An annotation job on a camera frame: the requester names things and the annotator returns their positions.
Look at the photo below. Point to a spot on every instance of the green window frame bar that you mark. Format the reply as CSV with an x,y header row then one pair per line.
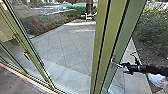
x,y
23,43
11,56

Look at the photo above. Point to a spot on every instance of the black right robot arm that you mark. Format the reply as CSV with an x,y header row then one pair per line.
x,y
156,70

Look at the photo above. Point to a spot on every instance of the white garden bench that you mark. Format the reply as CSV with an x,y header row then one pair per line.
x,y
89,16

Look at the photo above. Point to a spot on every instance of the garden pond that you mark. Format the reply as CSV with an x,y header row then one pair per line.
x,y
55,8

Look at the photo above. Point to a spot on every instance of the green door post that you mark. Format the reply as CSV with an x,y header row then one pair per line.
x,y
103,43

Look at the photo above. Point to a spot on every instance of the dark window latch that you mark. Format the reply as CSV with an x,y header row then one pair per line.
x,y
26,55

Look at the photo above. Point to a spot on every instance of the brown tree trunk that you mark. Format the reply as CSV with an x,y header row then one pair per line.
x,y
89,6

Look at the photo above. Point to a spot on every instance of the green hedge shrub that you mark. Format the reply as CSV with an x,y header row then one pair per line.
x,y
153,26

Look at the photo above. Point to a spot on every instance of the reddish brown shrub bed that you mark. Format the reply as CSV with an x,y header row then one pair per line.
x,y
50,21

